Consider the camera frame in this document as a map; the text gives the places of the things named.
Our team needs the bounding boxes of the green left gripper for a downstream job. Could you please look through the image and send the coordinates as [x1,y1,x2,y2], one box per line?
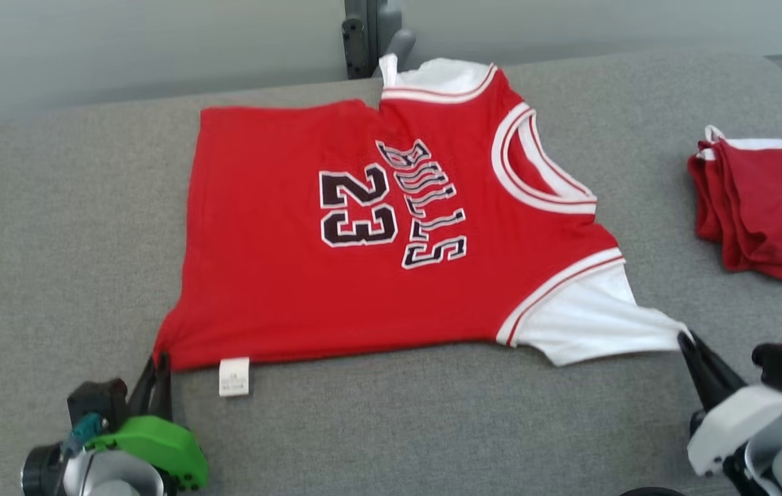
[84,352,209,492]

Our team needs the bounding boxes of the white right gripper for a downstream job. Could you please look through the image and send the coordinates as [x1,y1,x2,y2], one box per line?
[677,331,782,478]

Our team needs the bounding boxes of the red Bulls jersey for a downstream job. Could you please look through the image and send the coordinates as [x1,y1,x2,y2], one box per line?
[152,54,694,399]

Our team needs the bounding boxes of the red shorts with white stripe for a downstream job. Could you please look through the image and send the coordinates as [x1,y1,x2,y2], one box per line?
[687,125,782,287]

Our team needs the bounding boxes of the dark metal post bracket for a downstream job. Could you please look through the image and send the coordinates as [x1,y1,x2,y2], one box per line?
[341,17,371,80]

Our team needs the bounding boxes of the grey rounded frame tube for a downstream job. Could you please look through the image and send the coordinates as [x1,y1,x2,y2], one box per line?
[373,28,416,70]

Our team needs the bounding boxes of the grey metal partition post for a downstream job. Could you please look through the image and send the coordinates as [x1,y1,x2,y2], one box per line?
[344,0,403,80]

